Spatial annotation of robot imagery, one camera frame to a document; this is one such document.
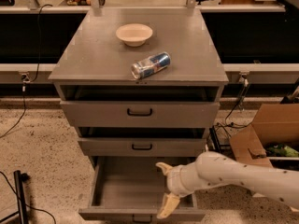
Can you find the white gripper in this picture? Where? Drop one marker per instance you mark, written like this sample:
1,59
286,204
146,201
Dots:
175,180

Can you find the grey bottom drawer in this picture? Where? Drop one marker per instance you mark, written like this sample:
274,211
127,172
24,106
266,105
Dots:
128,189

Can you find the grey drawer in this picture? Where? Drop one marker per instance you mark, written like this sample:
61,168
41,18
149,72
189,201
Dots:
128,189
127,107
142,142

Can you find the grey drawer cabinet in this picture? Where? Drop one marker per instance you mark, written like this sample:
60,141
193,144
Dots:
96,58

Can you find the grey middle drawer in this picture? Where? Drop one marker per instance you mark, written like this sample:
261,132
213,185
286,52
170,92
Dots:
142,142

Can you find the grey top drawer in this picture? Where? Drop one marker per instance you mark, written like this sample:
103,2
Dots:
127,107

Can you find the black flat bar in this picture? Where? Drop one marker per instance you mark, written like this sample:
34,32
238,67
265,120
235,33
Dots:
215,139

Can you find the green snack bag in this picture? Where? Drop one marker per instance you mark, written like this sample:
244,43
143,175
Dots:
281,150

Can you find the brown cardboard box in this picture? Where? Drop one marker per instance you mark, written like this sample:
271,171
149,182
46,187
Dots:
272,123

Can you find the blue silver energy drink can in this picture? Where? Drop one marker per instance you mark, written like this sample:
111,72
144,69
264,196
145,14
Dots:
151,65

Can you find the black stand post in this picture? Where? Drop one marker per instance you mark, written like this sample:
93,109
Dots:
18,210

